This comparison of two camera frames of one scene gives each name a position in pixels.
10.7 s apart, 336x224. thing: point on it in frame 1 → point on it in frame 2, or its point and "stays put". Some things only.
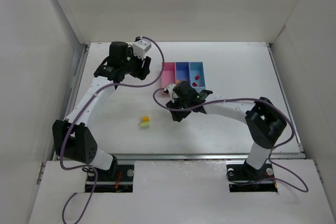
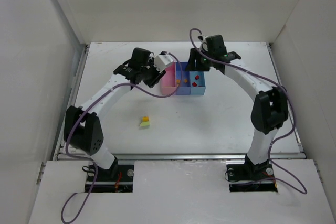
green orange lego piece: (145, 122) stays put
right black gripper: (177, 108) → (197, 61)
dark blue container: (182, 72) stays put
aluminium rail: (200, 157) stays put
